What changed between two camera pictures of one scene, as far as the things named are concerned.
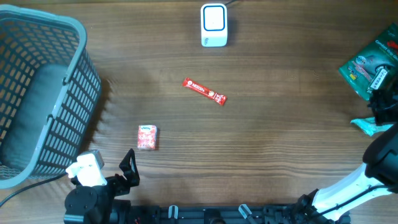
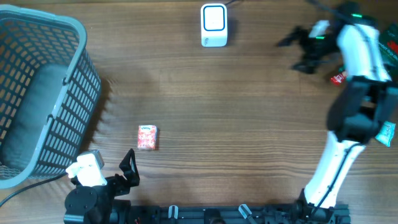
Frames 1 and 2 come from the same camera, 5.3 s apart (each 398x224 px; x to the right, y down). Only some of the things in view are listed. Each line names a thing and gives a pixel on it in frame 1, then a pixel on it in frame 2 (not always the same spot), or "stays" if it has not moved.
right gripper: (384, 116) to (311, 65)
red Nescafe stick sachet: (217, 98) to (337, 79)
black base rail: (270, 214) stays
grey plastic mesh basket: (49, 92) stays
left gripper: (128, 166) stays
